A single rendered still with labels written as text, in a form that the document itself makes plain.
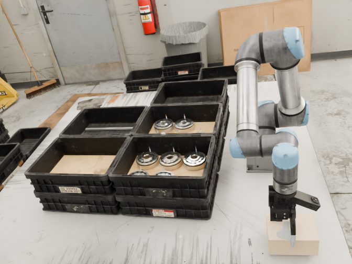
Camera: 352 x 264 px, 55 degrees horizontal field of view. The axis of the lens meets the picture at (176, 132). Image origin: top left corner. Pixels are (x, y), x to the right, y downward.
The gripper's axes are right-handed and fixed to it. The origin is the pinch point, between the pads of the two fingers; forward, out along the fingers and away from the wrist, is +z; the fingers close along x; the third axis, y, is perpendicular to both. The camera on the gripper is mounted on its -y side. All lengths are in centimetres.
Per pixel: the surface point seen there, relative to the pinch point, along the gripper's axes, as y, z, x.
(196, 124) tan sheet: 38, -6, -67
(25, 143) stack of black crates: 195, 39, -129
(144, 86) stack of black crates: 110, 36, -217
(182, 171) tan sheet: 41.1, -6.0, -27.7
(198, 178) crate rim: 31.6, -15.9, -10.8
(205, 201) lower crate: 30.2, -4.2, -10.8
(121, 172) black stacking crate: 66, -10, -23
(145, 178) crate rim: 52, -16, -12
